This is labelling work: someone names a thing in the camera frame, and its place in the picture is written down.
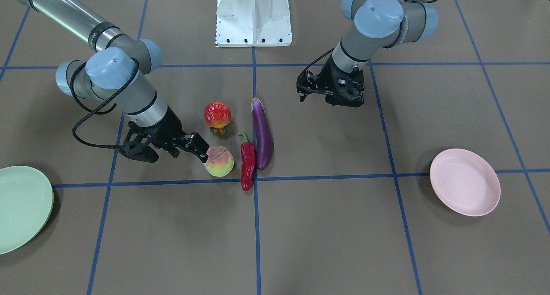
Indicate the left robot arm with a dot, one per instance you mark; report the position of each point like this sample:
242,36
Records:
375,25

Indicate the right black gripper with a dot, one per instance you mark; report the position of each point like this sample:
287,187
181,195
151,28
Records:
173,125

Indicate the peach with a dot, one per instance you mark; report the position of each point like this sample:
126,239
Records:
220,161

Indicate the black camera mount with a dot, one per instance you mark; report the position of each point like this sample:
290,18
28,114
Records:
351,88
136,145

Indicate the green plate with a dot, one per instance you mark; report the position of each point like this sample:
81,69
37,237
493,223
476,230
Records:
26,203

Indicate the purple eggplant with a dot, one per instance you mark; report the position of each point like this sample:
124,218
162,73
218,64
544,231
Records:
264,140

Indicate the red chili pepper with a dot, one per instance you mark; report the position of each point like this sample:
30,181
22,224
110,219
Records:
248,163

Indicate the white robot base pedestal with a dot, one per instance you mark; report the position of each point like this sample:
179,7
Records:
253,23

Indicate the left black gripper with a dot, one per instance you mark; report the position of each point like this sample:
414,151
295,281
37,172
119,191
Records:
330,73

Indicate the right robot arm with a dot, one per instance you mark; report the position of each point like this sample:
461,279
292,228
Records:
116,74

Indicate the red pomegranate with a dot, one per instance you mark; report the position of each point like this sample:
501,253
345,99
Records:
217,116

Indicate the pink plate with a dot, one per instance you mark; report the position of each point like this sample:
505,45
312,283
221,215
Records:
465,182

